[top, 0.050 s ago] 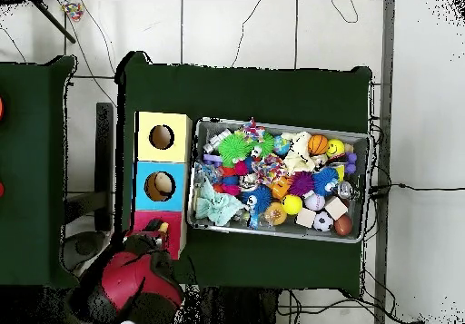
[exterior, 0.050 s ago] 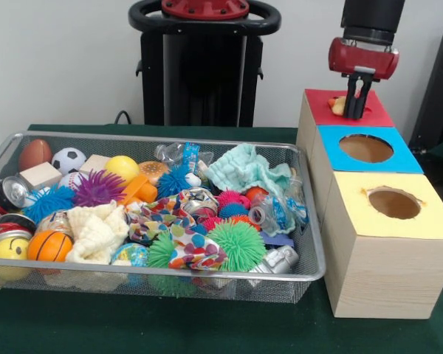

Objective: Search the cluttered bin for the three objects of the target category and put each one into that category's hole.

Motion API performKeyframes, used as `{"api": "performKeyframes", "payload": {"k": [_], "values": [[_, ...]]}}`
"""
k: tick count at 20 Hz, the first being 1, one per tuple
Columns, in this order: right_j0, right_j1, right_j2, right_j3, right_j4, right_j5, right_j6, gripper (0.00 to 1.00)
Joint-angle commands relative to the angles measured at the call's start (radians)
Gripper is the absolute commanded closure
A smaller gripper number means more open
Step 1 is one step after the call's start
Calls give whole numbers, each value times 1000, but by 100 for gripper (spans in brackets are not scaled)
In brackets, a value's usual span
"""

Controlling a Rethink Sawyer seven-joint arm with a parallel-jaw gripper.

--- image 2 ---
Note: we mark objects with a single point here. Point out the purple spiky ball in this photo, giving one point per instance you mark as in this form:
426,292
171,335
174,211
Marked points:
97,189

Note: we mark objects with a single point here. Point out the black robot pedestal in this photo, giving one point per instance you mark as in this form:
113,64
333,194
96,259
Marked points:
203,81

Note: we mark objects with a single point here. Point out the black upright panel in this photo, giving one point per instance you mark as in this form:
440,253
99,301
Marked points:
437,92

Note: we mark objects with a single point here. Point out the red robot base flange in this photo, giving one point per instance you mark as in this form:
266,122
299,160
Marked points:
205,9

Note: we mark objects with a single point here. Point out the cream knitted cloth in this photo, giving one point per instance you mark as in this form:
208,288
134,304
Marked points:
96,233

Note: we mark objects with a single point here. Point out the orange basketball toy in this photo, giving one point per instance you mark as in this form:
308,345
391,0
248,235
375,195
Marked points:
49,246

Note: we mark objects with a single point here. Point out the plain yellow ball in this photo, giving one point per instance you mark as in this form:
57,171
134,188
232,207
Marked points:
122,169

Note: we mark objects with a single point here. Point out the wooden box with three holes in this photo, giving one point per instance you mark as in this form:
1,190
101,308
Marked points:
387,273

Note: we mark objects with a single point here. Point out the black and white soccer ball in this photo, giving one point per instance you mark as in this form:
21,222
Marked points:
68,161

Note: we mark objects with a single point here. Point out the yellow duck plush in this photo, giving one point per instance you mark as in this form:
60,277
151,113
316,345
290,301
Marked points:
339,105

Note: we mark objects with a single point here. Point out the yellow smiley face ball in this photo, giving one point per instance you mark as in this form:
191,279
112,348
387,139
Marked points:
9,249

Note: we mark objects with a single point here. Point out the large green spiky ball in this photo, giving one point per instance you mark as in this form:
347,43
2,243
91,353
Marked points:
236,244

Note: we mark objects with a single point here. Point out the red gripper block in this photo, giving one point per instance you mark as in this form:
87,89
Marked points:
362,59

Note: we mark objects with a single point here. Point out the brown football toy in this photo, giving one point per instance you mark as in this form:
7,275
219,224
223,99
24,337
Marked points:
35,155

